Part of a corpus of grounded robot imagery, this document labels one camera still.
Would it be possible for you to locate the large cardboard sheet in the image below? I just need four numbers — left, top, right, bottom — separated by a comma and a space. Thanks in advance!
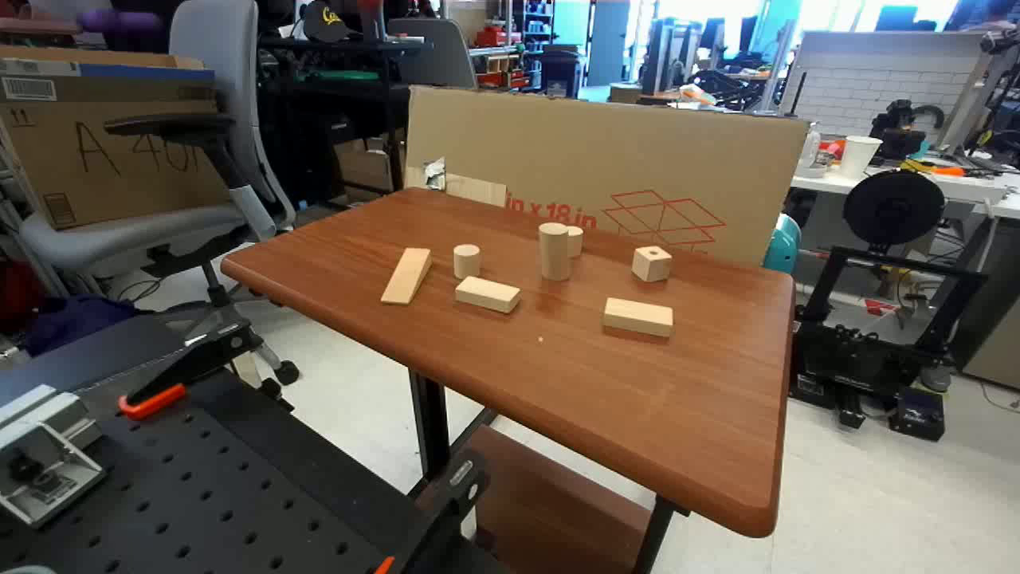
406, 86, 808, 265

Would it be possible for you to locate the black 3D printer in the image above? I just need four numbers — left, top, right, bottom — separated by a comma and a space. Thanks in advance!
791, 169, 985, 442

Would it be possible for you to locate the thin wooden cylinder block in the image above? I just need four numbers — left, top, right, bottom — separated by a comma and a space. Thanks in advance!
568, 226, 582, 258

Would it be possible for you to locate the rectangular wooden block left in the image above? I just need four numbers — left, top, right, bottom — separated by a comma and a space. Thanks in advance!
456, 276, 524, 311

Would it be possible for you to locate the rectangular wooden block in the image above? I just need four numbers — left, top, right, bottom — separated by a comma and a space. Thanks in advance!
456, 276, 524, 311
602, 295, 672, 339

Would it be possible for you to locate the wooden cube block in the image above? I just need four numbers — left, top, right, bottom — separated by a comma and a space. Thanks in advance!
632, 244, 672, 284

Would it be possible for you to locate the cardboard box on left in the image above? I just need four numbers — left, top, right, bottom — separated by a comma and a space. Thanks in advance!
0, 45, 227, 230

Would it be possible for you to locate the grey metal bracket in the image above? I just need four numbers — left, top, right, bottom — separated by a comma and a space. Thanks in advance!
0, 387, 104, 529

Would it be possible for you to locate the orange handled clamp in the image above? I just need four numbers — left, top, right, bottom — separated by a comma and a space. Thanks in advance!
118, 325, 254, 421

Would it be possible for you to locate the wooden table with legs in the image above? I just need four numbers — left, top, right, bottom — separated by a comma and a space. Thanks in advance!
224, 191, 795, 540

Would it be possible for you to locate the teal ball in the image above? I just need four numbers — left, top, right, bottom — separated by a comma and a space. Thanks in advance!
761, 214, 803, 273

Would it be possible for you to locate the rectangular wooden block right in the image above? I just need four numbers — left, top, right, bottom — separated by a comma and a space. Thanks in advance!
602, 295, 672, 339

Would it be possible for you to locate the short wooden cylinder block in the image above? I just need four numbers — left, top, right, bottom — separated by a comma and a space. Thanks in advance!
452, 243, 482, 276

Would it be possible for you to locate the long wooden cylinder block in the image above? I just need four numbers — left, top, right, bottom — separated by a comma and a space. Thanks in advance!
540, 221, 572, 281

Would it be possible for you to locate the flat wooden plank block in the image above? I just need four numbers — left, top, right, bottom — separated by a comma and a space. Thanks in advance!
378, 244, 431, 307

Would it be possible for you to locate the black perforated bench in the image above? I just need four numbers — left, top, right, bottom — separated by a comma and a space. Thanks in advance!
0, 311, 505, 574

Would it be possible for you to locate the grey office chair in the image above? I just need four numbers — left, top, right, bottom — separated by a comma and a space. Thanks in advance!
2, 0, 299, 383

